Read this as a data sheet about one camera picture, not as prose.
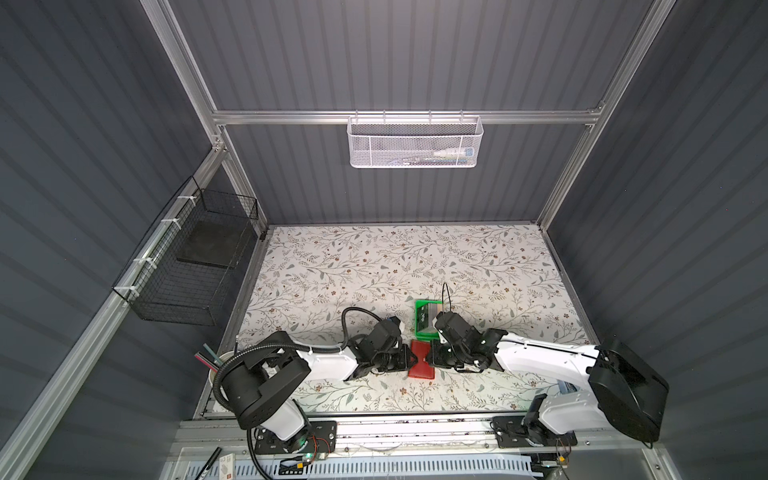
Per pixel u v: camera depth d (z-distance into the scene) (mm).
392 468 769
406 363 754
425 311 929
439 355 751
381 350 697
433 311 915
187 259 725
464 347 649
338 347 590
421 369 841
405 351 826
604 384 424
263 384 446
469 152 912
